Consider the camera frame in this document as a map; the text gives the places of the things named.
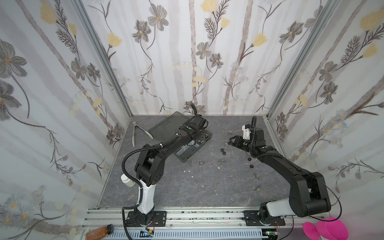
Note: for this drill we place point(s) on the pink plastic cup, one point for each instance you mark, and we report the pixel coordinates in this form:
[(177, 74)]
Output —
[(331, 230)]

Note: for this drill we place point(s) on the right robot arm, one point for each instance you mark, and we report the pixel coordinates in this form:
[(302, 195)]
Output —
[(309, 194)]

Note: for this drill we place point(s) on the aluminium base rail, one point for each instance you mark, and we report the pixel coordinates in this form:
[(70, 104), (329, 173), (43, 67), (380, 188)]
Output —
[(210, 223)]

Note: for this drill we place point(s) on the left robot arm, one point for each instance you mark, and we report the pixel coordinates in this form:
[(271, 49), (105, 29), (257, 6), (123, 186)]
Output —
[(150, 167)]

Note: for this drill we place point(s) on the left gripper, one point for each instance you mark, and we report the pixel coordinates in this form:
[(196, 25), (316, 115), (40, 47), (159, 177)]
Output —
[(203, 136)]

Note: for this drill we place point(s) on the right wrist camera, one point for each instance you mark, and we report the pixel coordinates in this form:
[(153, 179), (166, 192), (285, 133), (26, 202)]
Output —
[(246, 131)]

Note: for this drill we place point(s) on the white pill bottle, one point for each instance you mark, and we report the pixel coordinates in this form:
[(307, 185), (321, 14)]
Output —
[(127, 181)]

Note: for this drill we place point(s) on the amber bottle black cap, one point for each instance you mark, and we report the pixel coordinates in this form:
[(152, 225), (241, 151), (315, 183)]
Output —
[(100, 233)]

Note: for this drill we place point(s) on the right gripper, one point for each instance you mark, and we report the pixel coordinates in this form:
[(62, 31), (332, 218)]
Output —
[(237, 141)]

